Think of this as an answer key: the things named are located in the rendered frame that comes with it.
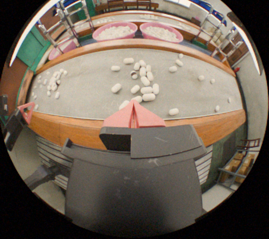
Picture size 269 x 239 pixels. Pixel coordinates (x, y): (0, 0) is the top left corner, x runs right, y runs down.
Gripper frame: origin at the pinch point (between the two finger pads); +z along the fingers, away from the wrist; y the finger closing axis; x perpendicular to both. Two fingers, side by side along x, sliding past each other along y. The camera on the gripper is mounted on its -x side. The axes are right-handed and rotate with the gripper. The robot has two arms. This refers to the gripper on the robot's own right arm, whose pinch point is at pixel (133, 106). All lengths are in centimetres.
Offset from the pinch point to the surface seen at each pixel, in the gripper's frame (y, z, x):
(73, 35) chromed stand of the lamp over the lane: 29.2, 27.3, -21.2
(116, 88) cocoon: 5.1, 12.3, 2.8
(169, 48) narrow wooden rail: -16.3, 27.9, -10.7
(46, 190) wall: 156, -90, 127
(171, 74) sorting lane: -14.2, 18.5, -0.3
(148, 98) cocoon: -4.3, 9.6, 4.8
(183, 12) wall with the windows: -290, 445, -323
